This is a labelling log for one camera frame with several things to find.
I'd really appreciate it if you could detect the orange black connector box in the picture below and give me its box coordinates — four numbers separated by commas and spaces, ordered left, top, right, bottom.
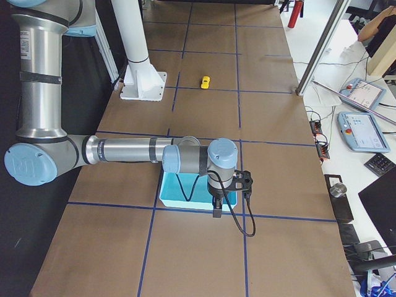
315, 141, 330, 161
309, 120, 322, 136

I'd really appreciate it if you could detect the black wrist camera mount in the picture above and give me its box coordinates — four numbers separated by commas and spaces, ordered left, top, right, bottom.
227, 170, 253, 195

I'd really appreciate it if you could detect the upper teach pendant tablet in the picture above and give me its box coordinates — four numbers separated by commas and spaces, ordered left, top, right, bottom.
340, 78, 386, 110

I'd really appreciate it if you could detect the black bar under cup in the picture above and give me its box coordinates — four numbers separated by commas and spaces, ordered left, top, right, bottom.
324, 174, 354, 223

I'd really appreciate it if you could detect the yellow beetle toy car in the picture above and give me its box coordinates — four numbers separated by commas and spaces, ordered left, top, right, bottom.
200, 75, 210, 90

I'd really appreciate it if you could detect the small metal cup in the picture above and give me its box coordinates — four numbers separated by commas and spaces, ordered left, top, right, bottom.
329, 183, 347, 198

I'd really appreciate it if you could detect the aluminium frame post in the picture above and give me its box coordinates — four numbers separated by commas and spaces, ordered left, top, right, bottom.
296, 0, 350, 96

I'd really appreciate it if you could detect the red fire extinguisher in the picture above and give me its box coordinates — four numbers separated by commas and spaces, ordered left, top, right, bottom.
288, 0, 304, 28

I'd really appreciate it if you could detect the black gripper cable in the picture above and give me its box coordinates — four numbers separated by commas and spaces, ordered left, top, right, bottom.
174, 169, 257, 238

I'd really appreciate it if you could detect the black flat panel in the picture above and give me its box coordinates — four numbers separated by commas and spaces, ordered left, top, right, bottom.
358, 170, 395, 253

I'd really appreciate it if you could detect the black keypad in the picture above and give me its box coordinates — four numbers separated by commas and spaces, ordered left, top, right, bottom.
364, 153, 395, 177

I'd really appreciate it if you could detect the orange black connector box upper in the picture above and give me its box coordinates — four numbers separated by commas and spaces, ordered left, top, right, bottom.
309, 120, 322, 136

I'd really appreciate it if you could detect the orange black connector box lower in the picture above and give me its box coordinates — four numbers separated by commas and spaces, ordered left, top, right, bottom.
315, 141, 330, 161

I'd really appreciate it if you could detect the teach pendant tablet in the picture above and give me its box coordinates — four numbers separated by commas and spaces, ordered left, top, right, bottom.
337, 112, 390, 153
340, 78, 386, 110

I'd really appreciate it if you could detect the lower teach pendant tablet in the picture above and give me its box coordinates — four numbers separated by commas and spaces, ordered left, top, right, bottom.
337, 112, 390, 153

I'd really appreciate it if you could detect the light blue plastic bin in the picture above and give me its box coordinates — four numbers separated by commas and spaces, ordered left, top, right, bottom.
158, 171, 239, 213

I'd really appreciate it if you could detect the person forearm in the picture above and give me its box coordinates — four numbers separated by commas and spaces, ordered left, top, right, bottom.
358, 6, 395, 42

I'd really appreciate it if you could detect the white camera post with base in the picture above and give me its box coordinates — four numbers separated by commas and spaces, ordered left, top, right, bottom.
111, 0, 167, 101

